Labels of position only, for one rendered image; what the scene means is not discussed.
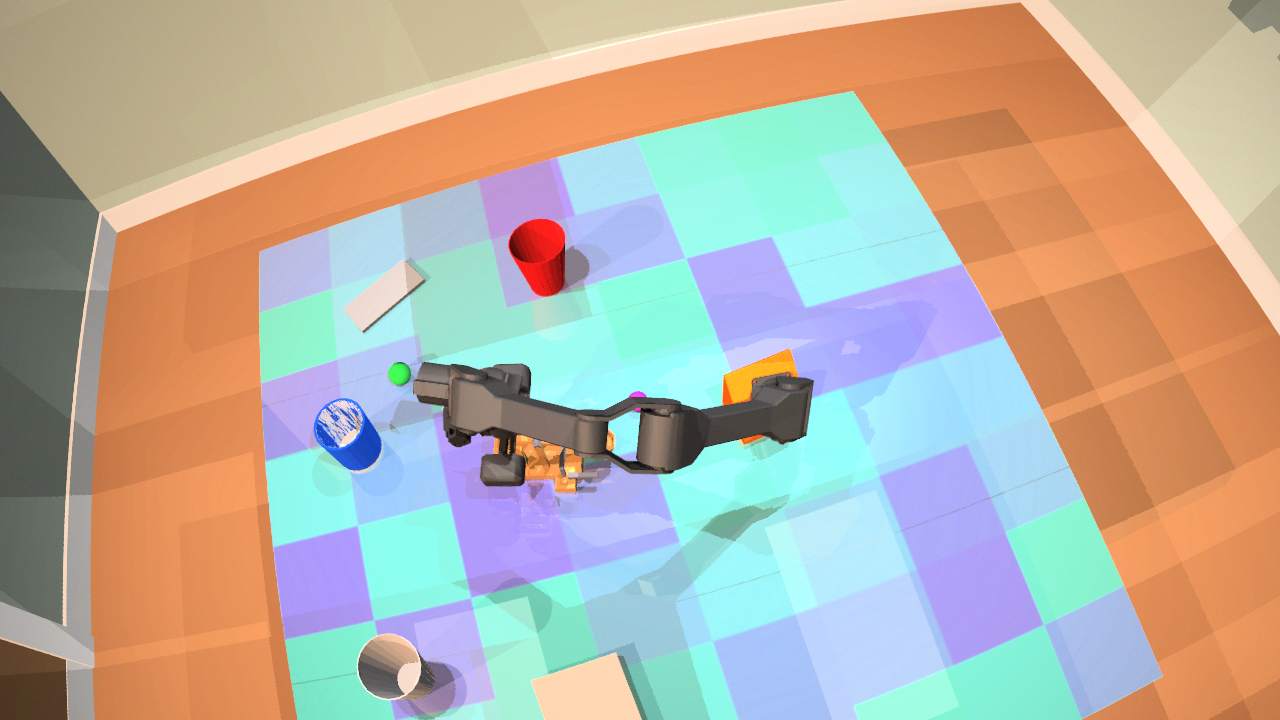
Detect blue cup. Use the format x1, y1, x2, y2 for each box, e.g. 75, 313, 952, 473
314, 398, 383, 471

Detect beige flat rectangular plank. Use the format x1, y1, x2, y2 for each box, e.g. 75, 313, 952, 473
343, 259, 426, 333

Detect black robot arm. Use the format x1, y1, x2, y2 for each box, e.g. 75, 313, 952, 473
413, 363, 814, 475

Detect green ball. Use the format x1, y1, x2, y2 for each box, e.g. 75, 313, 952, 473
388, 363, 411, 386

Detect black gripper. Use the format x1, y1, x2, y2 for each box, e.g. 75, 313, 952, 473
480, 363, 532, 487

